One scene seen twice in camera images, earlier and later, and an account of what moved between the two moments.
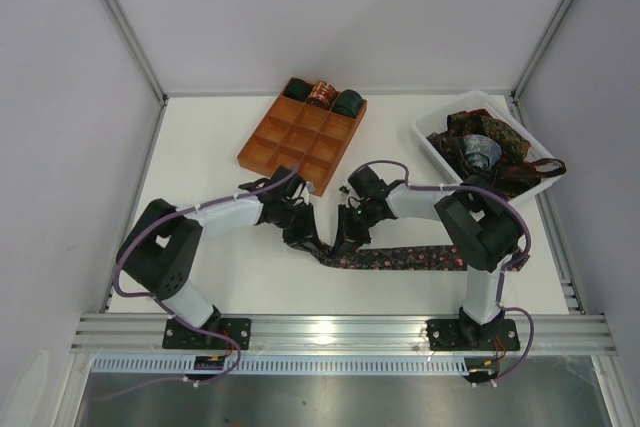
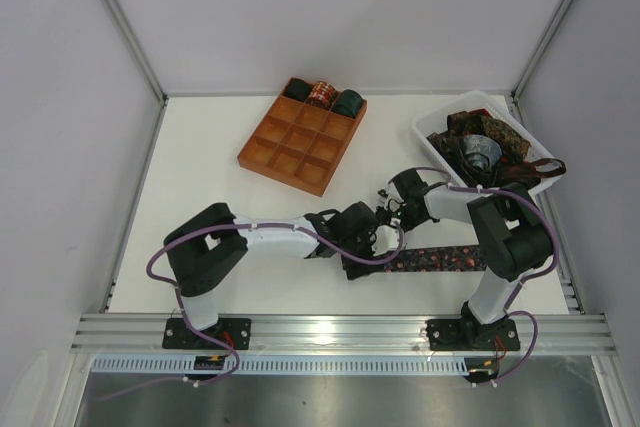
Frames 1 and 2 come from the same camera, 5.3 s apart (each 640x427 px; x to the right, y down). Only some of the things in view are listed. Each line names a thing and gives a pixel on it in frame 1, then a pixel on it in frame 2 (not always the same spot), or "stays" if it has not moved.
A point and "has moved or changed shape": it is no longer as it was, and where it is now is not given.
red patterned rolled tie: x=322 y=95 stays
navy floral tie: x=403 y=258 has moved or changed shape
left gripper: x=300 y=233 → x=357 y=264
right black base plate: x=464 y=335 stays
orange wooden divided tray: x=297 y=133 stays
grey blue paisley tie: x=480 y=151 stays
